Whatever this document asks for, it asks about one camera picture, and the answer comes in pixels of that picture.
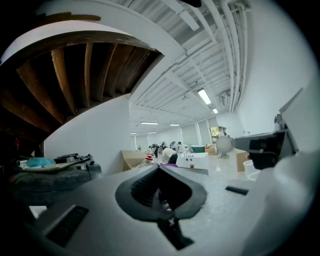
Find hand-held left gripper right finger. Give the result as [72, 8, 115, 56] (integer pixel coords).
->
[159, 163, 266, 256]

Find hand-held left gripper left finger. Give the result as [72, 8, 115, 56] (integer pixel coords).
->
[22, 163, 176, 256]

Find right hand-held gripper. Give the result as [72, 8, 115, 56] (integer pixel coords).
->
[231, 81, 320, 256]

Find brown cardboard box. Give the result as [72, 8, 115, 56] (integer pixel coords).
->
[204, 144, 218, 156]
[235, 151, 251, 173]

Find green bathtub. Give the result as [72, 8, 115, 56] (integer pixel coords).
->
[191, 144, 209, 154]

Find black white rounded machine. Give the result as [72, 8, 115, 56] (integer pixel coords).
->
[8, 159, 104, 201]

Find large open cardboard box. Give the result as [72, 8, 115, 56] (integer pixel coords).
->
[121, 149, 152, 172]

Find clear water jug red cap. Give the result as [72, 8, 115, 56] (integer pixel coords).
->
[136, 154, 161, 169]

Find teal cloth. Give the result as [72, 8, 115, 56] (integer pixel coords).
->
[25, 156, 57, 168]

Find white ceiling pipes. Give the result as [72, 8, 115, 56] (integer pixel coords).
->
[199, 0, 251, 113]

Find wooden shelf underside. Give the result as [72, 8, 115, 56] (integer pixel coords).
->
[0, 29, 166, 143]

